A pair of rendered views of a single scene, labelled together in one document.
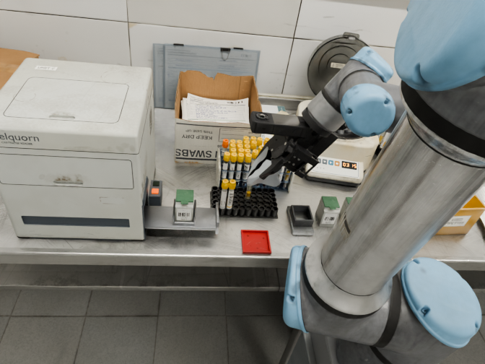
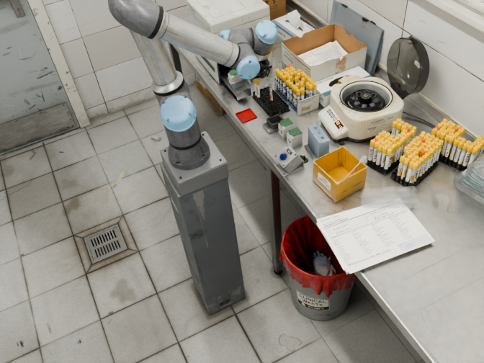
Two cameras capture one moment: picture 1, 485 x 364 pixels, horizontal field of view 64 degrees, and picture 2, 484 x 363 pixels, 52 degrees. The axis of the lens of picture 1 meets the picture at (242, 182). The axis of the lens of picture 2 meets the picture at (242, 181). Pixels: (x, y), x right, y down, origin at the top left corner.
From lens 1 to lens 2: 174 cm
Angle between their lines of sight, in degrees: 55
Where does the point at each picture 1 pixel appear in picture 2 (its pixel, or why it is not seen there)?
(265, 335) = not seen: hidden behind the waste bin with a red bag
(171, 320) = (283, 196)
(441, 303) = (168, 106)
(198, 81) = (342, 35)
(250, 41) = (379, 20)
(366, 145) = (348, 115)
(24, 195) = not seen: hidden behind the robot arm
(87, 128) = (204, 14)
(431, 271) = (183, 102)
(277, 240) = (254, 122)
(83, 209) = not seen: hidden behind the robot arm
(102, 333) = (253, 171)
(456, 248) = (313, 198)
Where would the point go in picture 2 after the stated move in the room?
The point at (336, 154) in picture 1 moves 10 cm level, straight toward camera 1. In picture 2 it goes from (337, 112) to (311, 114)
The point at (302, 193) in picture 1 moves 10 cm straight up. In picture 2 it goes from (302, 121) to (302, 101)
